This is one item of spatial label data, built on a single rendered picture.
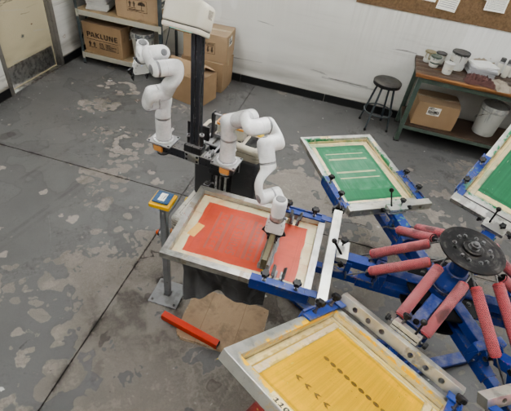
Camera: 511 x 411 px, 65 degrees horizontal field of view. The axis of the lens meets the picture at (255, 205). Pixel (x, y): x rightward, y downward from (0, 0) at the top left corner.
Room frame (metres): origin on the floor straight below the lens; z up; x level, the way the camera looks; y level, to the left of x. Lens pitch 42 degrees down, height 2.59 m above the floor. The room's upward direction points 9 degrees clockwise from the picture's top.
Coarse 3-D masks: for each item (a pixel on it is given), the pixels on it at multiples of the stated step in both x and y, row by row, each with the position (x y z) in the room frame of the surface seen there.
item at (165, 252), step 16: (208, 192) 1.85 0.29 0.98; (224, 192) 1.86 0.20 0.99; (192, 208) 1.68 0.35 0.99; (256, 208) 1.80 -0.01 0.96; (176, 224) 1.54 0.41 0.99; (320, 224) 1.71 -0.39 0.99; (176, 240) 1.45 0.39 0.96; (320, 240) 1.59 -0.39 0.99; (160, 256) 1.33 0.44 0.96; (176, 256) 1.32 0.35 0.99; (192, 256) 1.33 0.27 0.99; (224, 272) 1.27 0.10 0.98; (240, 272) 1.28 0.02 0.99
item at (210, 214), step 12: (216, 204) 1.79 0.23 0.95; (204, 216) 1.67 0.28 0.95; (216, 216) 1.68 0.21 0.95; (240, 216) 1.71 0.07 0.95; (252, 216) 1.73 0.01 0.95; (288, 228) 1.67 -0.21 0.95; (300, 228) 1.69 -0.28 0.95; (264, 240) 1.56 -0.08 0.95; (288, 240) 1.58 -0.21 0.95; (300, 240) 1.60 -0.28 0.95; (300, 252) 1.51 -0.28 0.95
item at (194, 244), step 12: (204, 228) 1.57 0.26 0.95; (192, 240) 1.47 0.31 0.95; (204, 240) 1.49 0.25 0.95; (192, 252) 1.39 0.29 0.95; (204, 252) 1.40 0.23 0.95; (216, 252) 1.41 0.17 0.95; (276, 252) 1.48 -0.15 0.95; (288, 252) 1.49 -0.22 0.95; (240, 264) 1.36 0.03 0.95; (252, 264) 1.37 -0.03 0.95; (276, 264) 1.39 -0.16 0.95; (288, 264) 1.41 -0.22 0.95; (276, 276) 1.31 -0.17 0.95; (288, 276) 1.32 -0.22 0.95
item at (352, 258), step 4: (336, 252) 1.47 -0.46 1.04; (348, 256) 1.45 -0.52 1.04; (352, 256) 1.45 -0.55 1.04; (356, 256) 1.46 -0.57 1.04; (360, 256) 1.46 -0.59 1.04; (348, 260) 1.42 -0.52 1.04; (352, 260) 1.43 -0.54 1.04; (356, 260) 1.43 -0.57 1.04; (360, 260) 1.43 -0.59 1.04; (364, 260) 1.44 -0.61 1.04; (344, 264) 1.43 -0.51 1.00; (352, 264) 1.42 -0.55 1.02; (356, 264) 1.42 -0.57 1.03; (360, 264) 1.41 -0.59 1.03; (364, 264) 1.41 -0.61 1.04; (356, 268) 1.41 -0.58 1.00; (360, 268) 1.41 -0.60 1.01; (364, 268) 1.41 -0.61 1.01
